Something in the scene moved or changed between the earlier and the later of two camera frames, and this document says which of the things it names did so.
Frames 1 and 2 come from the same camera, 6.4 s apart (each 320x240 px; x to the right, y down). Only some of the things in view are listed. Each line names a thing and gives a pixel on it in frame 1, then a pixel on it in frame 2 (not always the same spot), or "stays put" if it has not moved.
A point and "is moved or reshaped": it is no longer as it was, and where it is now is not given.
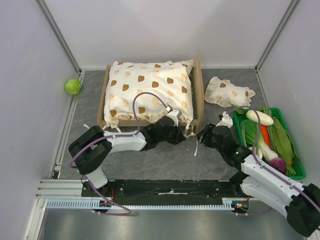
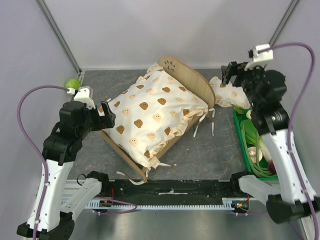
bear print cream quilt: [171, 80] is moved or reshaped
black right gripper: [206, 135] to [235, 72]
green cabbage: [73, 86] stays put
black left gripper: [179, 136] to [103, 121]
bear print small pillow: [226, 94] stays put
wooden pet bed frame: [197, 119] to [184, 70]
